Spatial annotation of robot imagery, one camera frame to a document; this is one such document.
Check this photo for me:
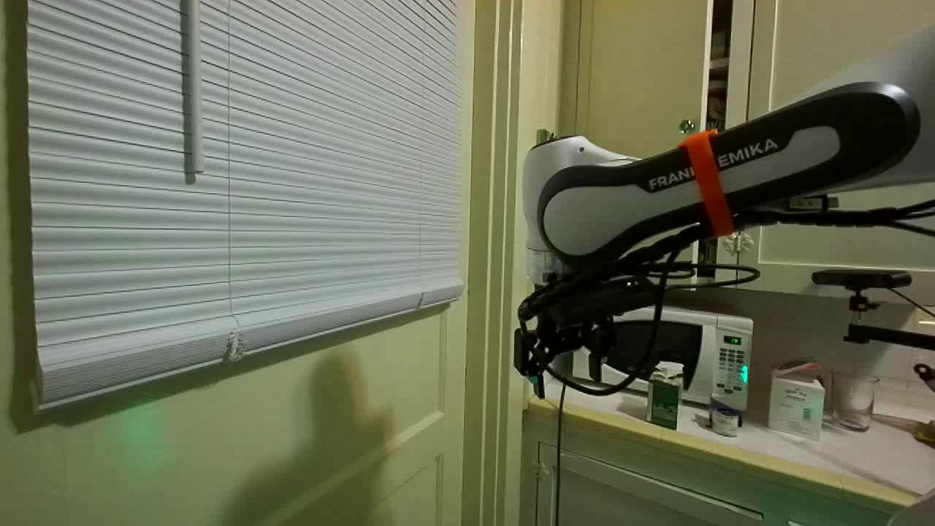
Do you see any clear drinking glass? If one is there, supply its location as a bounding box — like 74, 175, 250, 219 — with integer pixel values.
834, 371, 879, 434

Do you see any orange strap on forearm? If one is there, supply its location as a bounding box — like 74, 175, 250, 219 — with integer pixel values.
678, 124, 741, 240

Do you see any green and white carton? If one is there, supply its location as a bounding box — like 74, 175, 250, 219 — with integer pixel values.
647, 358, 689, 431

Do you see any white cardboard box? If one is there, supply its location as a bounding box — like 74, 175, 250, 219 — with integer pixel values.
767, 358, 830, 444

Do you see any cream lower cabinet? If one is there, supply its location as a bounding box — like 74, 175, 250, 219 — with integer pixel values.
523, 403, 920, 526

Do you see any white microwave oven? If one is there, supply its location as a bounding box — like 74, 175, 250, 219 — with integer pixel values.
571, 301, 758, 408

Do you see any white blind tilt wand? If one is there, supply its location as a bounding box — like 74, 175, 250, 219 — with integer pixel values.
181, 0, 204, 187

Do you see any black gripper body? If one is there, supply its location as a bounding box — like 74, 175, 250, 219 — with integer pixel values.
518, 276, 613, 386

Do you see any black power cord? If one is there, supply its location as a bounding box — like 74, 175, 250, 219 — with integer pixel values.
554, 380, 571, 526

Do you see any black camera stand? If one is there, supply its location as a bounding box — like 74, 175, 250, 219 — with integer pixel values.
809, 265, 935, 393

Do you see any white window blind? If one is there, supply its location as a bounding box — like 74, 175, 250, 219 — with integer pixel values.
25, 0, 469, 412

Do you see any cream narrow upper cabinet door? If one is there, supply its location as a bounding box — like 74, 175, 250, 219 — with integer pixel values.
581, 0, 716, 164

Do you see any cream wide upper cabinet door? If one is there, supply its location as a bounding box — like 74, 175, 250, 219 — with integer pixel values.
746, 0, 935, 275

